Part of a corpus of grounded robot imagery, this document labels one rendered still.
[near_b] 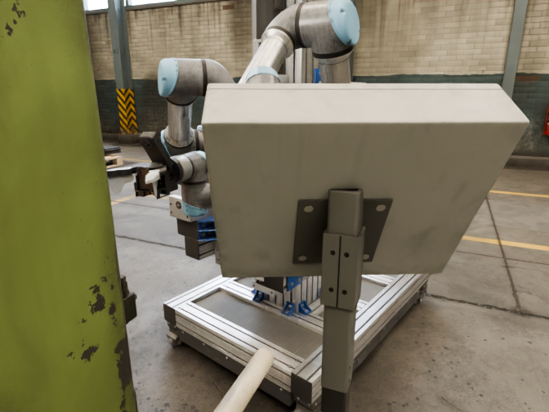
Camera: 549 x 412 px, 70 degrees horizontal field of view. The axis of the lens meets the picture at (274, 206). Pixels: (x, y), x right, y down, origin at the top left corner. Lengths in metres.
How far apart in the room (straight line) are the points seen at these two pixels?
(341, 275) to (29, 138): 0.36
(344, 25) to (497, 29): 6.47
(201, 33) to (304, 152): 8.64
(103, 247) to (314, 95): 0.26
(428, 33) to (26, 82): 7.34
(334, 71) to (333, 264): 0.77
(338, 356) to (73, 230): 0.37
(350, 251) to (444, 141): 0.16
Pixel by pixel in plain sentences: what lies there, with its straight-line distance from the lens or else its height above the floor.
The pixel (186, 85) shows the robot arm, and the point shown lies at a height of 1.21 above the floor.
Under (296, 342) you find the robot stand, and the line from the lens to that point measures 1.69.
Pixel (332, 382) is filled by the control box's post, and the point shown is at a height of 0.81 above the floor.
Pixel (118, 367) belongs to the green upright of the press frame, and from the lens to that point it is 0.39.
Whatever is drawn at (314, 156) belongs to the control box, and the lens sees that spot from 0.43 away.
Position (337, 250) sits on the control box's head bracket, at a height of 1.01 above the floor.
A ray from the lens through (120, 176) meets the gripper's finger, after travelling 1.05.
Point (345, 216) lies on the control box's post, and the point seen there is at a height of 1.05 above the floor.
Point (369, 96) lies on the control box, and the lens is 0.46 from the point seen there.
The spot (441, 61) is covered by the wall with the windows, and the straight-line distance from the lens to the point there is 7.46.
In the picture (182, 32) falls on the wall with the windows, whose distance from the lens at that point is 9.31.
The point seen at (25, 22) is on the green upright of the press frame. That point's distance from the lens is 0.30.
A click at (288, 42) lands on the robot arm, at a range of 1.15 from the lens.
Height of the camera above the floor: 1.19
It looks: 16 degrees down
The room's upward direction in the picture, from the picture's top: straight up
